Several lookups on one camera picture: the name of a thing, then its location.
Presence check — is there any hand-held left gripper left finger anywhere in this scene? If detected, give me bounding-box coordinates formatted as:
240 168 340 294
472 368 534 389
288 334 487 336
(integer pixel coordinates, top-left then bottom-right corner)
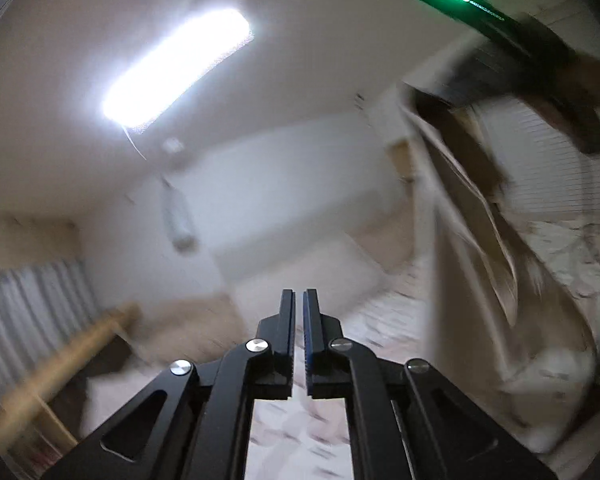
40 288 297 480

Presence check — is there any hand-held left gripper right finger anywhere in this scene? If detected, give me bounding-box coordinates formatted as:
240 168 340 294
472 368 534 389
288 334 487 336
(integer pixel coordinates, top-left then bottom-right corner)
303 288 558 480

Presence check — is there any beige garment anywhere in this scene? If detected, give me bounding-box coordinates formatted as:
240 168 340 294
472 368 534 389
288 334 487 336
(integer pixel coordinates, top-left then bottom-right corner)
395 80 600 456

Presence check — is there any fluffy beige pillow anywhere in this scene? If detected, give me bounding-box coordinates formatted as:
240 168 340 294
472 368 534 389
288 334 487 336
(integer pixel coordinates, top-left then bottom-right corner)
215 237 386 321

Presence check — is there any printed white pink blanket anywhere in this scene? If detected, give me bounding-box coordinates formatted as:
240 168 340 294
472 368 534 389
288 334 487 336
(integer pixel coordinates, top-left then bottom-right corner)
245 220 600 480

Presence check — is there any beige quilted comforter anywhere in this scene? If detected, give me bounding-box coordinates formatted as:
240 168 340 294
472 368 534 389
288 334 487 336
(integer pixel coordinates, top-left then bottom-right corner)
130 292 243 363

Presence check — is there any white window blind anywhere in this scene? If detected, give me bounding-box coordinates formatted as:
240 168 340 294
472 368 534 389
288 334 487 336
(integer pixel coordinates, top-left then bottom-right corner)
472 97 600 226

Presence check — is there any wooden desk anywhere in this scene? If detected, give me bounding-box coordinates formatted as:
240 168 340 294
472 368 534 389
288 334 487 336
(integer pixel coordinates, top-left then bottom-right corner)
0 305 143 453

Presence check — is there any grey curtain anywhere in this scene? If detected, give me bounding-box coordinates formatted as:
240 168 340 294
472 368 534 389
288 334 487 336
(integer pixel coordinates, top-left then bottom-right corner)
0 257 101 411

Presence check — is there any long ceiling light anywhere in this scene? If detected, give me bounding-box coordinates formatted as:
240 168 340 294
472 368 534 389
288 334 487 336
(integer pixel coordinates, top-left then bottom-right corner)
100 7 253 133

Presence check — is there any white wall-hung device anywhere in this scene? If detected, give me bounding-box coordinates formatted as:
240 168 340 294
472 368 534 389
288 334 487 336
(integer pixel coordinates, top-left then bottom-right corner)
159 180 197 253

